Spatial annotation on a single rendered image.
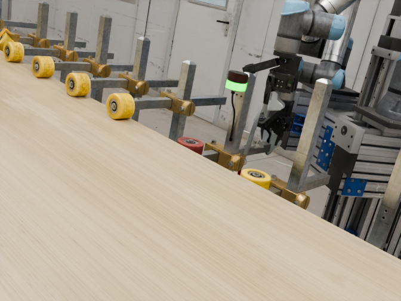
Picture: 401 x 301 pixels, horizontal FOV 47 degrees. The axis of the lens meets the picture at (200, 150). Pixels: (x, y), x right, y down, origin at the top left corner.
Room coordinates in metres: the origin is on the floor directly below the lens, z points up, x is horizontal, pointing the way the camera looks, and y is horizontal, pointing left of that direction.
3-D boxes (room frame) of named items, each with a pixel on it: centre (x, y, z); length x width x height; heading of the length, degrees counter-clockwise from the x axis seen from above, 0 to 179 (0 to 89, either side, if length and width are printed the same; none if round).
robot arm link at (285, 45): (1.45, -0.19, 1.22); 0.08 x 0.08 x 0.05
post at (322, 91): (1.22, -0.28, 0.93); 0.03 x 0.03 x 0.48; 49
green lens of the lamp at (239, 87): (1.35, -0.06, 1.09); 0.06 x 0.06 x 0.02
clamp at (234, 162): (1.39, -0.08, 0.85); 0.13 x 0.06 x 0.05; 49
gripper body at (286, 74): (1.44, -0.20, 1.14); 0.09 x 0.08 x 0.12; 70
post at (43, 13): (2.20, 0.85, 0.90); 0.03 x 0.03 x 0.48; 49
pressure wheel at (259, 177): (1.13, -0.16, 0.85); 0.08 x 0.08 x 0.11
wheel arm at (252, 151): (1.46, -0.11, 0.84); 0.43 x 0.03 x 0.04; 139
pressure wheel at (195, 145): (1.30, 0.03, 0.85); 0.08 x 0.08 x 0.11
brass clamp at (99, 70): (1.89, 0.49, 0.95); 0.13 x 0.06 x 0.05; 49
